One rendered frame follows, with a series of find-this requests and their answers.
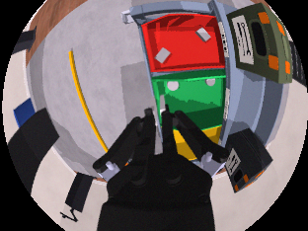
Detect green bin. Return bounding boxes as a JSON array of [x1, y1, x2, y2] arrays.
[[151, 69, 226, 130]]

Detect yellow open bin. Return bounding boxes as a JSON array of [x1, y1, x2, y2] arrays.
[[174, 126, 221, 160]]

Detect red open bin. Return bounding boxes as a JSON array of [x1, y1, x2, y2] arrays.
[[141, 14, 225, 72]]

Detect yellow long thin bar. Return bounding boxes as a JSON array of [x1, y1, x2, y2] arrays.
[[69, 51, 109, 152]]

